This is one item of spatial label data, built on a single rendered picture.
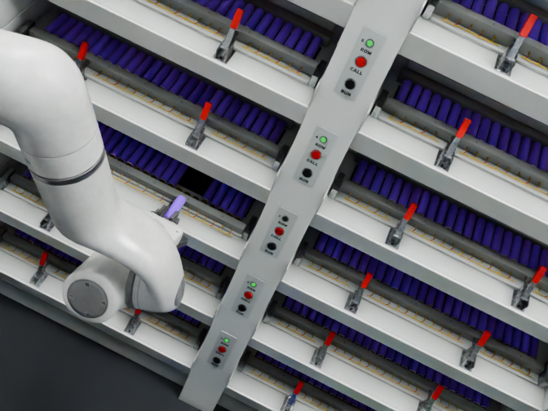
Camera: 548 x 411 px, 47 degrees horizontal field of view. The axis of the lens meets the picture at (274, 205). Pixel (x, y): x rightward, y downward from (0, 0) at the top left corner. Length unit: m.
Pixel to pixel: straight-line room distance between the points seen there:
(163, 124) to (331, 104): 0.35
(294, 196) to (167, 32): 0.38
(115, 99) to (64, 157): 0.59
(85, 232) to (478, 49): 0.67
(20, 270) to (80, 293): 0.80
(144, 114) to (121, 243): 0.49
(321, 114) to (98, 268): 0.47
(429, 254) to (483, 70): 0.39
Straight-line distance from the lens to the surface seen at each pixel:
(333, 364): 1.51
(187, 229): 1.36
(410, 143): 1.16
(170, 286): 0.90
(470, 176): 1.17
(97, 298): 0.92
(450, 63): 1.07
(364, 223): 1.25
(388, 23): 1.05
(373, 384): 1.53
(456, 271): 1.28
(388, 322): 1.38
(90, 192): 0.78
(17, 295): 1.82
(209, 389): 1.65
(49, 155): 0.73
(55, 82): 0.69
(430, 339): 1.41
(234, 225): 1.36
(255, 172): 1.24
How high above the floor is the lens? 1.40
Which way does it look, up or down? 35 degrees down
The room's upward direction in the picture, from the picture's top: 25 degrees clockwise
